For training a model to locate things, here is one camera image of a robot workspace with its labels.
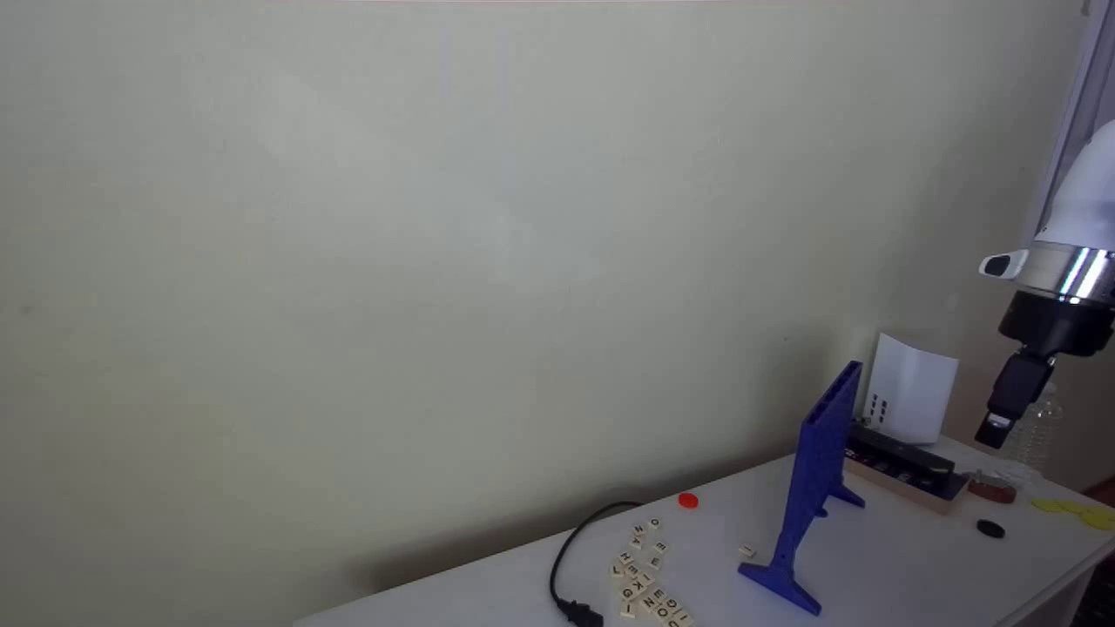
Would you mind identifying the blue upright gameboard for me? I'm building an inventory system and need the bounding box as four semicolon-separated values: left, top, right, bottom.
738;360;868;617

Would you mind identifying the clear plastic bottle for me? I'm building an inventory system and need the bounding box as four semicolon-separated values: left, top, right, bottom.
1009;381;1064;473

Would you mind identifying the white curved device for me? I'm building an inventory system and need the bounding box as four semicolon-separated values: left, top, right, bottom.
862;332;960;446

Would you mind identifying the brown oval object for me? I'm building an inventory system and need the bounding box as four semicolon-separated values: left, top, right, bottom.
968;473;1018;505

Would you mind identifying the heap of yellow discs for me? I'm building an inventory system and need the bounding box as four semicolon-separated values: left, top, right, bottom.
1031;496;1115;532

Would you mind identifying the wooden tray with black box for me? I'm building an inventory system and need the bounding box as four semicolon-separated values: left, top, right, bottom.
842;423;970;516

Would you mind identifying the heap of letter tiles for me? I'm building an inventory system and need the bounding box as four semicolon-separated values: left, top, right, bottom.
607;516;694;627

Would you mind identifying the window frame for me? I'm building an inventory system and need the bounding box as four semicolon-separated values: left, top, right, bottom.
1026;0;1115;246

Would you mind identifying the black cable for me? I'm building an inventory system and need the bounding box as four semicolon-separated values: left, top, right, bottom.
549;501;645;627

